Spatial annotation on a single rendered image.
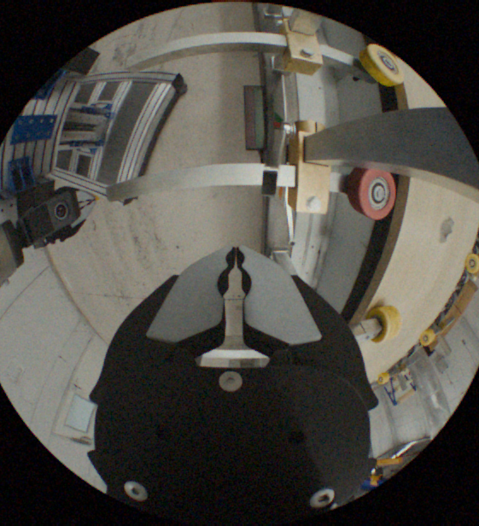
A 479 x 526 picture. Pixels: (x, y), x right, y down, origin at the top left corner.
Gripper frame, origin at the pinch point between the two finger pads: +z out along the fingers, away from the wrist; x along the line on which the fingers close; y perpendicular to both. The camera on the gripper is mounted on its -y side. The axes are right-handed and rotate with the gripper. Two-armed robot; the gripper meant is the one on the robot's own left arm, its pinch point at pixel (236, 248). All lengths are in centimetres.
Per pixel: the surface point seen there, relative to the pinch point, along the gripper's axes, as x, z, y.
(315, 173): 10.5, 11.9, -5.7
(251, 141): 3.1, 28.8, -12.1
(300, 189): 8.5, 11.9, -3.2
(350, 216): 30.8, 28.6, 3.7
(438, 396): 330, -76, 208
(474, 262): 96, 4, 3
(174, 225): -45, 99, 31
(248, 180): 1.5, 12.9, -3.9
